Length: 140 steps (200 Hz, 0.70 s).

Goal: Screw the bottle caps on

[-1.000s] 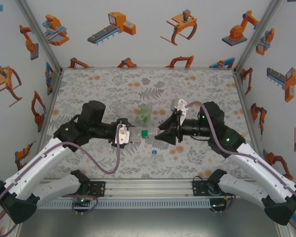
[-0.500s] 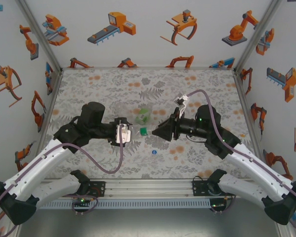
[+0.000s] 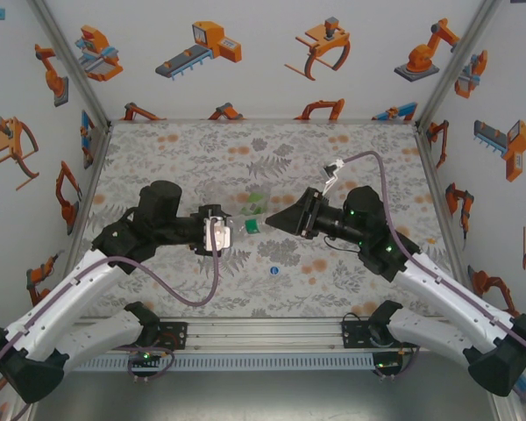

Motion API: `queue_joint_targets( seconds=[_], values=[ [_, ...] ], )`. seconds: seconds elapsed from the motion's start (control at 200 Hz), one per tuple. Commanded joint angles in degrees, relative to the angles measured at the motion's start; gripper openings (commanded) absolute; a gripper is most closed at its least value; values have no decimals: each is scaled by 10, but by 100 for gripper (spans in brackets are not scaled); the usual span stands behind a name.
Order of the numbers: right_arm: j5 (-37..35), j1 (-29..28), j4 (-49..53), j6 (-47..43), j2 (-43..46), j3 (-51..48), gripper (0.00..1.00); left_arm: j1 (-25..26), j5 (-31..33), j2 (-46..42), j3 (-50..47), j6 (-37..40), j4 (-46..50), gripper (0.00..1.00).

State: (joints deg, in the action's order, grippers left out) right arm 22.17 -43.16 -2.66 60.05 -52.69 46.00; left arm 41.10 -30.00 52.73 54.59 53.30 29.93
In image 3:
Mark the right controller board green light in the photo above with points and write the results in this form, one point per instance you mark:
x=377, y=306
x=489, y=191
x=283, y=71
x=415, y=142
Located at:
x=385, y=364

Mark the left controller board green light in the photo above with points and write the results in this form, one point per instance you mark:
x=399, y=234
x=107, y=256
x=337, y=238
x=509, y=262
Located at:
x=145, y=357

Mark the blue bottle cap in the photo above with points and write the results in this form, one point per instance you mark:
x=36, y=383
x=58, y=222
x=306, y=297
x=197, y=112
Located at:
x=274, y=271

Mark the aluminium table back rail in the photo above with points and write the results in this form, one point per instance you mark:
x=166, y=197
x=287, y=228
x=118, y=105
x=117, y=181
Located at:
x=263, y=121

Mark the floral patterned tablecloth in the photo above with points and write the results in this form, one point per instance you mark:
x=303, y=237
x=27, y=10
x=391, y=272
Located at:
x=179, y=144

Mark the white bottle cap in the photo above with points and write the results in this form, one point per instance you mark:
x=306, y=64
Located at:
x=263, y=223

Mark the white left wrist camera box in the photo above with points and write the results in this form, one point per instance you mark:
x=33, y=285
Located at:
x=218, y=234

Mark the aluminium front mounting rail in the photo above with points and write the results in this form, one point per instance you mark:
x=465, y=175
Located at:
x=263, y=335

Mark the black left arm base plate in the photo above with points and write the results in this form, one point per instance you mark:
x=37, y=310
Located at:
x=177, y=335

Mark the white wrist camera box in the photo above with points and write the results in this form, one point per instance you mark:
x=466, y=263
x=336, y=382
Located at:
x=333, y=168
x=218, y=234

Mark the aluminium frame post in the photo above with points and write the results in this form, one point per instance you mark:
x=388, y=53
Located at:
x=456, y=66
x=70, y=66

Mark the controller board green light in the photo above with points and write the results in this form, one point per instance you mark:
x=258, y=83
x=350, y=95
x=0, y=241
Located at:
x=385, y=364
x=145, y=357

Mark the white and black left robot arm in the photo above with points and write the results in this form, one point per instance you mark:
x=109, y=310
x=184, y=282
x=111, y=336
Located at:
x=70, y=289

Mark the aluminium table side rail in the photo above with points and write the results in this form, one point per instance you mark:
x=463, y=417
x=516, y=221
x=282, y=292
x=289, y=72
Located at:
x=100, y=151
x=433, y=166

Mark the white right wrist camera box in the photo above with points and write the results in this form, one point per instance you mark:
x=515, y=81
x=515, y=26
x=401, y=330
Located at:
x=333, y=168

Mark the clear bottle with green label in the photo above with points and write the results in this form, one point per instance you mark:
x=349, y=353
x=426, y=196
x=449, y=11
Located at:
x=256, y=202

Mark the aluminium frame leg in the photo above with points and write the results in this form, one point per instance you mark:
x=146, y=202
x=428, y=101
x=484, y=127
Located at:
x=21, y=412
x=510, y=410

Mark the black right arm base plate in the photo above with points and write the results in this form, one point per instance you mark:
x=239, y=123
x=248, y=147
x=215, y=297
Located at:
x=353, y=335

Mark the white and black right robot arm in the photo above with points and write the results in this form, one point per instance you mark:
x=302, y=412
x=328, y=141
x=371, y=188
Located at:
x=456, y=294

